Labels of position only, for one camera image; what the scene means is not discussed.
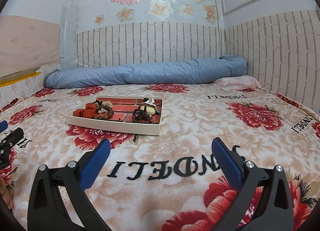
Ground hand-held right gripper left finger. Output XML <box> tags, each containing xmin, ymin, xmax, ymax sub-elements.
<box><xmin>27</xmin><ymin>138</ymin><xmax>118</xmax><ymax>231</ymax></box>

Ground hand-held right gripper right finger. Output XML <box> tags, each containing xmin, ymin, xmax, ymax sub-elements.
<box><xmin>211</xmin><ymin>137</ymin><xmax>294</xmax><ymax>231</ymax></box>

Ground wooden bead bracelet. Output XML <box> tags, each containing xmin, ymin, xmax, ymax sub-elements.
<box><xmin>94</xmin><ymin>103</ymin><xmax>115</xmax><ymax>121</ymax></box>

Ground orange scrunchie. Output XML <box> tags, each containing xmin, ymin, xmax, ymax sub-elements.
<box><xmin>73</xmin><ymin>103</ymin><xmax>97</xmax><ymax>118</ymax></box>

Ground brick pattern tray box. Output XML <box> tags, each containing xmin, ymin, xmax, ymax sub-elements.
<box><xmin>64</xmin><ymin>95</ymin><xmax>164</xmax><ymax>136</ymax></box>

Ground black cord bracelet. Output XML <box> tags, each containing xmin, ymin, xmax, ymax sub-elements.
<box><xmin>132</xmin><ymin>108</ymin><xmax>153</xmax><ymax>123</ymax></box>

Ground person's left hand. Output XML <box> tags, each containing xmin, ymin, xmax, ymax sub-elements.
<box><xmin>0</xmin><ymin>176</ymin><xmax>14</xmax><ymax>210</ymax></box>

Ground yellow board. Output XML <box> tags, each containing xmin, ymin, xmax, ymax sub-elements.
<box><xmin>0</xmin><ymin>71</ymin><xmax>42</xmax><ymax>87</ymax></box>

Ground red floral blanket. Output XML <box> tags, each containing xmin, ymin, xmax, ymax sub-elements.
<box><xmin>0</xmin><ymin>82</ymin><xmax>320</xmax><ymax>231</ymax></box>

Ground beige oval hair clip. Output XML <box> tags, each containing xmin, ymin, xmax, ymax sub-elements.
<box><xmin>139</xmin><ymin>105</ymin><xmax>155</xmax><ymax>116</ymax></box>

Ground pink pillow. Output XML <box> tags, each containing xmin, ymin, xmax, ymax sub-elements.
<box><xmin>214</xmin><ymin>75</ymin><xmax>262</xmax><ymax>90</ymax></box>

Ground pink headboard panel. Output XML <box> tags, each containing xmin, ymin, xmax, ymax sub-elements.
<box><xmin>0</xmin><ymin>15</ymin><xmax>62</xmax><ymax>81</ymax></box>

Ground rolled blue quilt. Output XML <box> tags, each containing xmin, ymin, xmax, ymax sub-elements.
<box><xmin>43</xmin><ymin>55</ymin><xmax>248</xmax><ymax>88</ymax></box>

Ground clear plastic sheet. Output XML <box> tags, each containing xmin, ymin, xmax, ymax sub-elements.
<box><xmin>59</xmin><ymin>3</ymin><xmax>80</xmax><ymax>71</ymax></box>

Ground white wall pipe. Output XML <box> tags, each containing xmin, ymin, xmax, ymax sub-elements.
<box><xmin>211</xmin><ymin>0</ymin><xmax>225</xmax><ymax>29</ymax></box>

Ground flower wall stickers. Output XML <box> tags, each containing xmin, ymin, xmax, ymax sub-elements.
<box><xmin>94</xmin><ymin>0</ymin><xmax>219</xmax><ymax>25</ymax></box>

